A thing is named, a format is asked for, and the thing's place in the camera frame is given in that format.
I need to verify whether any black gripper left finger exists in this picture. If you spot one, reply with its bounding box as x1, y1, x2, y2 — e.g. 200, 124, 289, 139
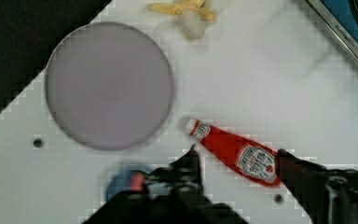
143, 144, 250, 224

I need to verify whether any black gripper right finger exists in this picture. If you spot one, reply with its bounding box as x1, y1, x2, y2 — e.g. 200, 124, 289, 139
275, 149, 358, 224

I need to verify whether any black toaster oven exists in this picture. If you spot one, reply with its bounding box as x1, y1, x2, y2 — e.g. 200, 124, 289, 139
304, 0, 358, 62

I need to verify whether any red toy fruit in bowl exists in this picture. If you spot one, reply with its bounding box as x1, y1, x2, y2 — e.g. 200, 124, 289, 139
130, 173, 145, 191

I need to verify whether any small blue bowl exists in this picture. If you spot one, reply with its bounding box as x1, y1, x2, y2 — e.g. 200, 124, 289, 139
105, 164, 152, 201

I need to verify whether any red ketchup bottle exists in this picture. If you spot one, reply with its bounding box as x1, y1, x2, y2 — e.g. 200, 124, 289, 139
185, 119, 281, 188

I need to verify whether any round grey plate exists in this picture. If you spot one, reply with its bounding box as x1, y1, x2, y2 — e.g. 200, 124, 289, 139
45, 22, 174, 150

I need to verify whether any peeled toy banana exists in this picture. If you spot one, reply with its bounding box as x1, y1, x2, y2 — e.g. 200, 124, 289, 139
146, 0, 216, 40

